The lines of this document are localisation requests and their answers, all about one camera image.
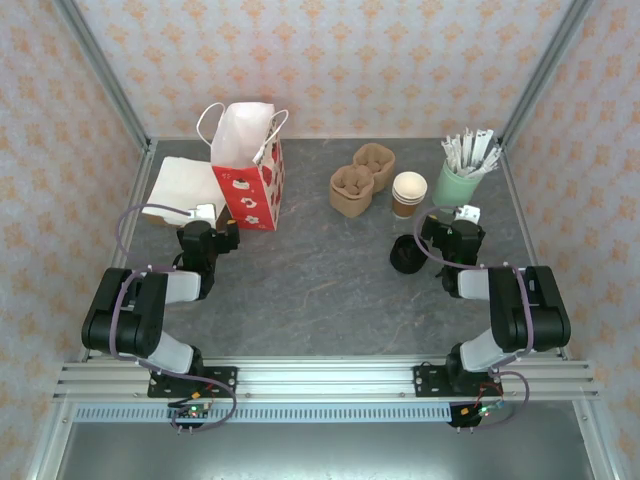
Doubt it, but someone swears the aluminium table side rail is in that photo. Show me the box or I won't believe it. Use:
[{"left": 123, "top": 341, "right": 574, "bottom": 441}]
[
  {"left": 78, "top": 139, "right": 160, "bottom": 362},
  {"left": 499, "top": 142, "right": 572, "bottom": 362}
]

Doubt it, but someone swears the white paper napkin stack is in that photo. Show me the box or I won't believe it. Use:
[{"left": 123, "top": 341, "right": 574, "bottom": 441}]
[{"left": 141, "top": 156, "right": 226, "bottom": 226}]

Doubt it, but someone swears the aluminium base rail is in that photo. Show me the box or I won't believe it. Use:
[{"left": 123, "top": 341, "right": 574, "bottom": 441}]
[{"left": 52, "top": 356, "right": 600, "bottom": 402}]

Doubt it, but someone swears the green straw holder cup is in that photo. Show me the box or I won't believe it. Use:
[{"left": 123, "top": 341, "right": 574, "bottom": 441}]
[{"left": 431, "top": 158, "right": 482, "bottom": 208}]

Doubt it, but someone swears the aluminium frame post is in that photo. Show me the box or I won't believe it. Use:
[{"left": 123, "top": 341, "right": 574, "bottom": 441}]
[
  {"left": 499, "top": 0, "right": 596, "bottom": 151},
  {"left": 53, "top": 0, "right": 153, "bottom": 154}
]

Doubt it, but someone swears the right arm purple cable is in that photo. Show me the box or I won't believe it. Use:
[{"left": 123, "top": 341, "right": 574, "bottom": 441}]
[{"left": 412, "top": 205, "right": 539, "bottom": 431}]

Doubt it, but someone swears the grey metal lower panel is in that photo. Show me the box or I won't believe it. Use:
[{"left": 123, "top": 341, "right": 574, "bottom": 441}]
[{"left": 49, "top": 422, "right": 596, "bottom": 480}]

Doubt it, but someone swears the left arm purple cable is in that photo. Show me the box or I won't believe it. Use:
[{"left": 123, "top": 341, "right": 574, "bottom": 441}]
[{"left": 108, "top": 202, "right": 237, "bottom": 432}]

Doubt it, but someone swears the red white paper gift bag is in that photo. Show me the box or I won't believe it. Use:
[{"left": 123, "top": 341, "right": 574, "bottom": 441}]
[{"left": 197, "top": 102, "right": 290, "bottom": 231}]

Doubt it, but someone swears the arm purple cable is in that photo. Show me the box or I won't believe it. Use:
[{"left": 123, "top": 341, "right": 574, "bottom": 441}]
[
  {"left": 108, "top": 202, "right": 237, "bottom": 432},
  {"left": 412, "top": 205, "right": 539, "bottom": 431}
]

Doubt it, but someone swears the aluminium lower frame bar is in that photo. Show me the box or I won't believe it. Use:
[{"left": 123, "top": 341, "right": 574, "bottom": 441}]
[
  {"left": 27, "top": 399, "right": 76, "bottom": 480},
  {"left": 572, "top": 399, "right": 621, "bottom": 480}
]

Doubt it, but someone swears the small circuit board green light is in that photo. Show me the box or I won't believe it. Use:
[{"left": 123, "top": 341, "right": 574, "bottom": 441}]
[
  {"left": 169, "top": 403, "right": 211, "bottom": 421},
  {"left": 462, "top": 402, "right": 505, "bottom": 420}
]

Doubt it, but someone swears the grey slotted cable duct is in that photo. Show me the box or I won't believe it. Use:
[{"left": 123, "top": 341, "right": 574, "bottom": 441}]
[{"left": 73, "top": 404, "right": 507, "bottom": 425}]

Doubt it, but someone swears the brown pulp cup carrier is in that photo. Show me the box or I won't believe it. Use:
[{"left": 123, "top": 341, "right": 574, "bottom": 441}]
[
  {"left": 352, "top": 143, "right": 397, "bottom": 194},
  {"left": 328, "top": 166, "right": 377, "bottom": 219}
]

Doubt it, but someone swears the black cup lid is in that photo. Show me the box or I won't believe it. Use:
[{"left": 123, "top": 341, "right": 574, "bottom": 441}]
[{"left": 389, "top": 234, "right": 429, "bottom": 275}]

